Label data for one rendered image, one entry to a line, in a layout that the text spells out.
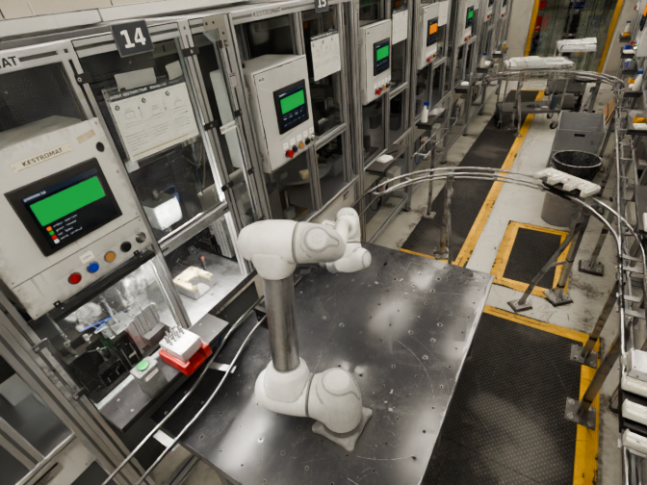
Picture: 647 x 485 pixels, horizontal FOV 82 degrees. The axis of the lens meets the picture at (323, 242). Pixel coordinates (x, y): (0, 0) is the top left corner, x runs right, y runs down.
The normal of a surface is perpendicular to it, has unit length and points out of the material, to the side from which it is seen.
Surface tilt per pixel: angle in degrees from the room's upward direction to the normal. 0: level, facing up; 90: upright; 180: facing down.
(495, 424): 0
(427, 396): 0
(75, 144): 90
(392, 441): 0
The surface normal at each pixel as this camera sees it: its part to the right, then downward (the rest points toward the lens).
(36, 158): 0.85, 0.23
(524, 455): -0.09, -0.81
